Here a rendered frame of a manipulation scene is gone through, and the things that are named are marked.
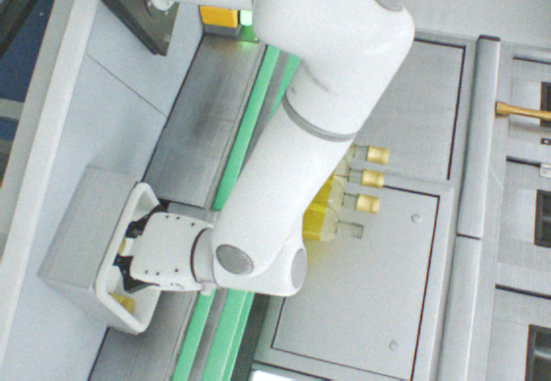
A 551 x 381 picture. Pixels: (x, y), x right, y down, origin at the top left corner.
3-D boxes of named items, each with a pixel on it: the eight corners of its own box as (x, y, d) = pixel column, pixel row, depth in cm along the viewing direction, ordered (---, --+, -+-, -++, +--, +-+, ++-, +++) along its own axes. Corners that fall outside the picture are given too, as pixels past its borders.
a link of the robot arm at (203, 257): (225, 305, 75) (208, 302, 77) (244, 244, 79) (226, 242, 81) (202, 285, 69) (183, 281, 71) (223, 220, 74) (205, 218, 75)
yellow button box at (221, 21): (203, 32, 115) (237, 37, 114) (196, 5, 109) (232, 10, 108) (214, 8, 119) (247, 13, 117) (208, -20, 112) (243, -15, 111)
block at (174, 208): (175, 240, 104) (211, 248, 103) (162, 219, 96) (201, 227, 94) (181, 222, 106) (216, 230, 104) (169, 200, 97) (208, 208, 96)
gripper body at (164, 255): (214, 302, 76) (145, 290, 81) (235, 234, 81) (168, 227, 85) (189, 282, 70) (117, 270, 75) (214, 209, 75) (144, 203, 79)
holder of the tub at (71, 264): (105, 329, 97) (147, 340, 95) (35, 275, 73) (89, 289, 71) (140, 239, 105) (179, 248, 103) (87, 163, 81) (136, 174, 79)
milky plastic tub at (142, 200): (96, 323, 92) (145, 336, 90) (36, 278, 72) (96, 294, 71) (134, 228, 100) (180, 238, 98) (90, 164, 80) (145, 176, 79)
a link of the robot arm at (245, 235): (302, 68, 61) (238, 197, 74) (254, 123, 51) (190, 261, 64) (371, 109, 60) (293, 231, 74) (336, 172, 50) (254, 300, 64)
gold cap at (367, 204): (354, 213, 113) (376, 218, 112) (355, 206, 110) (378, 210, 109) (357, 197, 114) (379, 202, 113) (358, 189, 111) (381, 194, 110)
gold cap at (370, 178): (359, 188, 116) (381, 192, 115) (360, 179, 112) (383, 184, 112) (362, 173, 117) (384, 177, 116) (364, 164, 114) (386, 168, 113)
